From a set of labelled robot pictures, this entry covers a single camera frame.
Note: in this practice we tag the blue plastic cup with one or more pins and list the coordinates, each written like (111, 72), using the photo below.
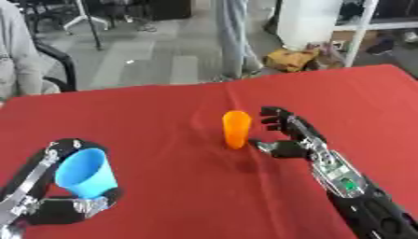
(87, 179)

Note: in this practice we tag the white tripod stand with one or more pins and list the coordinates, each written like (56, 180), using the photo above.
(84, 18)

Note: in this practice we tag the white cabinet panel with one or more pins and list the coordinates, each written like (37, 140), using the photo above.
(307, 21)

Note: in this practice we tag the yellow bag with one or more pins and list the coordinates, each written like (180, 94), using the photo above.
(291, 59)

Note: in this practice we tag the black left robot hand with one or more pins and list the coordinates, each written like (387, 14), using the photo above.
(51, 210)

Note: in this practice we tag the black chair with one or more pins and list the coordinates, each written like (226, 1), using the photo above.
(60, 67)

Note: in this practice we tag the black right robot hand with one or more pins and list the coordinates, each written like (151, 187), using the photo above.
(291, 146)

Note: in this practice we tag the orange plastic cup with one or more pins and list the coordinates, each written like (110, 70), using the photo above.
(237, 129)

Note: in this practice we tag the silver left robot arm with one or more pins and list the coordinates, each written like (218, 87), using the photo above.
(6, 228)

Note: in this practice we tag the person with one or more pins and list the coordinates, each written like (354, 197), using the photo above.
(22, 56)
(234, 37)

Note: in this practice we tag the white shelf frame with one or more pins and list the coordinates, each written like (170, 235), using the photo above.
(362, 29)

